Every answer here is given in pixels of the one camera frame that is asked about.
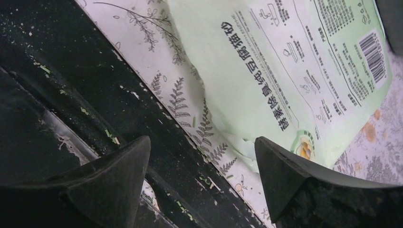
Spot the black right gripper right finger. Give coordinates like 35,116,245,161
254,137,403,228

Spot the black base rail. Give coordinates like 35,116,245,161
0,0,264,228

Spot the grey plastic litter box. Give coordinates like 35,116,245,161
375,0,403,57

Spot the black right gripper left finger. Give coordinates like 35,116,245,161
44,135,152,228

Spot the green cat litter bag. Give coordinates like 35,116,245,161
167,0,392,170

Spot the floral patterned mat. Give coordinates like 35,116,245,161
78,0,403,228

